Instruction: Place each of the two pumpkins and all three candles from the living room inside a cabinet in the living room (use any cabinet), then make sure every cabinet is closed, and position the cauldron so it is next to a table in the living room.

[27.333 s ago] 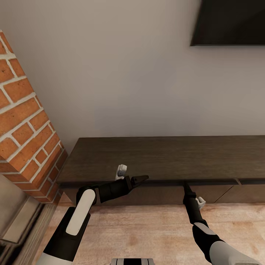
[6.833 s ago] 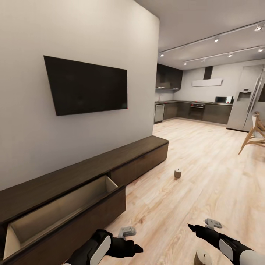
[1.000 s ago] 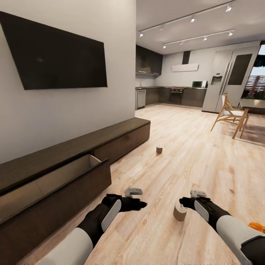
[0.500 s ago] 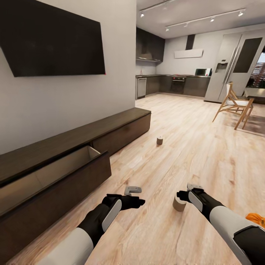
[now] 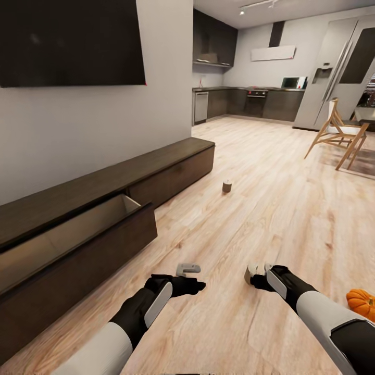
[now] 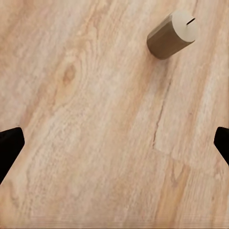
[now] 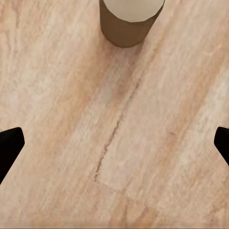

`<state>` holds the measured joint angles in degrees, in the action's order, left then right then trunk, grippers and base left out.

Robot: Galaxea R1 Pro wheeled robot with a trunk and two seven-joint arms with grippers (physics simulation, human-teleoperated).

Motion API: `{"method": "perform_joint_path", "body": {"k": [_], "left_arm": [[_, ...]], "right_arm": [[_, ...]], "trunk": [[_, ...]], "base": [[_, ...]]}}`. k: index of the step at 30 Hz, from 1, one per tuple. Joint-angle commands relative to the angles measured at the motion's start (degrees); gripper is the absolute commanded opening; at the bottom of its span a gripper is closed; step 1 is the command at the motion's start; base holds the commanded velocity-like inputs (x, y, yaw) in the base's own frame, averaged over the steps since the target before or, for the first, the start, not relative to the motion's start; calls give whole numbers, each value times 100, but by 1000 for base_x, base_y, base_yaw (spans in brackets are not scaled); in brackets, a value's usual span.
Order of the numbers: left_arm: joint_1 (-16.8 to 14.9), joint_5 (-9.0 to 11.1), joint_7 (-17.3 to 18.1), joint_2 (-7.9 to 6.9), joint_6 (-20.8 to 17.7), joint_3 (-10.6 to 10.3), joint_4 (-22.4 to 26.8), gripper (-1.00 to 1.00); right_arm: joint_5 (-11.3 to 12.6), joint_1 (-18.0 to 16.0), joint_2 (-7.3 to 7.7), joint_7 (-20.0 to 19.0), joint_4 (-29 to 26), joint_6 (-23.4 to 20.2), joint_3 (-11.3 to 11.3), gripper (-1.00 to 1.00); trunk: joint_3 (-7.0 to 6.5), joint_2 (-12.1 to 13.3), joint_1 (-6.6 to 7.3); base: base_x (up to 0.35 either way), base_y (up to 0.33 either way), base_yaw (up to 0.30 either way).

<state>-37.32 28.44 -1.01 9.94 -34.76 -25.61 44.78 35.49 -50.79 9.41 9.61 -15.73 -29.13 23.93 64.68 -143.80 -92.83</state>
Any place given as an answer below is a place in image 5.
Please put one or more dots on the straight chair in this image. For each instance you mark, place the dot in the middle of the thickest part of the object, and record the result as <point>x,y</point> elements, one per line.
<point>339,131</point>
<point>348,123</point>

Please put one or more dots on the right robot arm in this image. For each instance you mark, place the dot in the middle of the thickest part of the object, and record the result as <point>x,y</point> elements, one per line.
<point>347,337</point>

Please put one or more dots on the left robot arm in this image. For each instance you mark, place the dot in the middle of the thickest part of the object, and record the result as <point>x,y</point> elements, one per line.
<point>110,349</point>

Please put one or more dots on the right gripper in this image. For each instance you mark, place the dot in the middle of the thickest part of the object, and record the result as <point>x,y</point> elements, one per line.
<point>260,282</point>

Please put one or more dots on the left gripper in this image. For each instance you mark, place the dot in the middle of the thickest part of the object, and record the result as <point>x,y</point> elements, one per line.
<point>190,286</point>

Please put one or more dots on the pumpkin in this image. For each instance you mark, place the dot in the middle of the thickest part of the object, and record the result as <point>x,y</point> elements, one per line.
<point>362,302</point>

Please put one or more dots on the range hood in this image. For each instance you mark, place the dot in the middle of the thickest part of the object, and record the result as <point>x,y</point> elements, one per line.
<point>274,51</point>

